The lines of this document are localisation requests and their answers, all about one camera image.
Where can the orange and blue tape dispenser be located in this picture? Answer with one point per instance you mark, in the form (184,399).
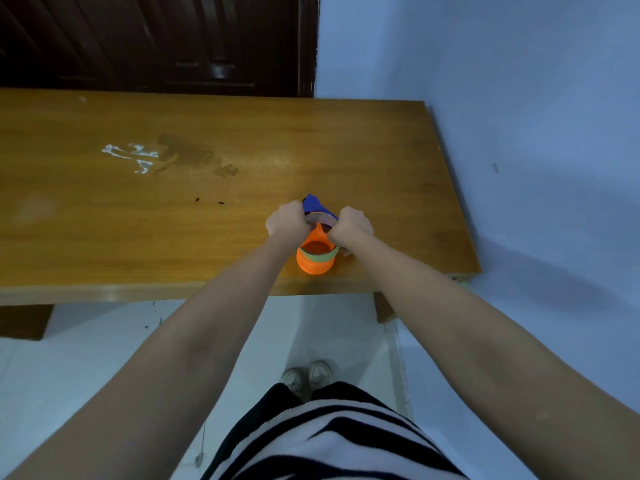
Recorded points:
(315,267)

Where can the person's left forearm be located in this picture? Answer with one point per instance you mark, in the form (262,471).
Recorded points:
(190,359)

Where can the person's shoe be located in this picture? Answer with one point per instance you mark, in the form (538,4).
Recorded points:
(295,382)
(321,374)

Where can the person's left shoe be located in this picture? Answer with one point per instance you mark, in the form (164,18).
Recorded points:
(295,382)

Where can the clear tape roll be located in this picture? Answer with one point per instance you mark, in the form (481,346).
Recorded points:
(327,256)

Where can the black white striped shirt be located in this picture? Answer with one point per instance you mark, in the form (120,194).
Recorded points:
(325,444)

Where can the person's right hand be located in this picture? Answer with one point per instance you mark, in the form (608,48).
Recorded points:
(352,229)

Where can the person's right shoe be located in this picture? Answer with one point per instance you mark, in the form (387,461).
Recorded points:
(321,374)

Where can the person's left hand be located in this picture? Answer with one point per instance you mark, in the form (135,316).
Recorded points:
(287,222)

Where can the dark brown wooden door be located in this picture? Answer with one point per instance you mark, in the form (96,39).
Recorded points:
(150,39)

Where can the person's right forearm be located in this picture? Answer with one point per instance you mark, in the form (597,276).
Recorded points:
(480,364)

